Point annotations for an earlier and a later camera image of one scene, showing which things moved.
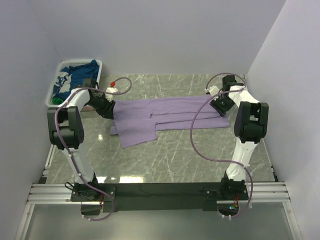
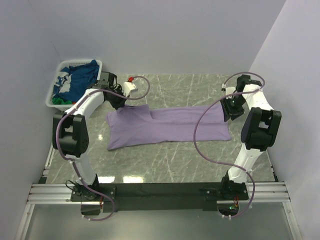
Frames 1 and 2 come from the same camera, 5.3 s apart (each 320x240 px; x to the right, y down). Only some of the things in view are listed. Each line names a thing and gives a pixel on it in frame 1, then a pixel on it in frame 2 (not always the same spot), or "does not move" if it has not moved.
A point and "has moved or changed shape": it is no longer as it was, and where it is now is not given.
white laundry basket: [64, 64] does not move
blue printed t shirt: [70, 77] does not move
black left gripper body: [102, 105] -> [116, 101]
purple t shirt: [136, 121] has moved or changed shape
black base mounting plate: [205, 195] does not move
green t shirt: [57, 100] does not move
